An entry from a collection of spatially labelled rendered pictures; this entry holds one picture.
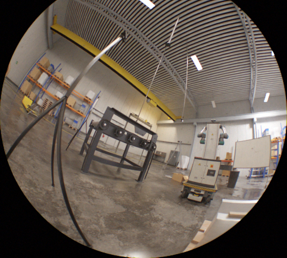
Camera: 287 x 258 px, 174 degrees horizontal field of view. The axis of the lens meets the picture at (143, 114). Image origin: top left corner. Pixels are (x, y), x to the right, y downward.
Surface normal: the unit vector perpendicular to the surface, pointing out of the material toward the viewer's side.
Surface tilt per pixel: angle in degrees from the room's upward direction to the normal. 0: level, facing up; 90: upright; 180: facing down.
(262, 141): 90
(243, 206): 90
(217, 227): 90
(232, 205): 90
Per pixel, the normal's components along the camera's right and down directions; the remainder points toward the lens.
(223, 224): -0.69, -0.48
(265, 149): -0.90, -0.40
